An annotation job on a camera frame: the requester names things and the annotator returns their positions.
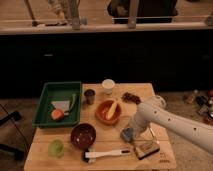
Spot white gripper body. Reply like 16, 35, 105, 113
127, 116, 149, 142

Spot blue sponge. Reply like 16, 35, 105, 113
120, 128, 133, 143

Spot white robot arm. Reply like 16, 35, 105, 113
127, 95, 213, 154

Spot white paper cup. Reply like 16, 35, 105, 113
101, 79, 115, 95

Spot small metal cup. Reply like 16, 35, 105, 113
84, 89, 95, 105

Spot small green cup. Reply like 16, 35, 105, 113
48, 139, 64, 157

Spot metal fork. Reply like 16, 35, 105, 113
149, 127, 159, 144

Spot brown grape bunch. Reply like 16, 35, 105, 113
121, 92, 141, 104

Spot yellow banana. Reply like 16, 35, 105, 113
106, 101, 118, 120

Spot wooden block eraser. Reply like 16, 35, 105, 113
134, 140, 160, 160

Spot orange clay bowl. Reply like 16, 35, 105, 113
95, 100, 121, 126

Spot dark red bowl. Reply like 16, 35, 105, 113
70, 123, 96, 150

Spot white dish brush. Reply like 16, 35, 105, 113
82, 149, 131, 163

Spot green toy vegetable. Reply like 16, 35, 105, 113
68, 94, 77, 112

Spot grey cloth piece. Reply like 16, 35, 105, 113
51, 100, 70, 112

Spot orange toy fruit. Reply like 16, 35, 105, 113
51, 109, 64, 121

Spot green plastic tray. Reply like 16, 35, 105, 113
32, 82, 82, 128

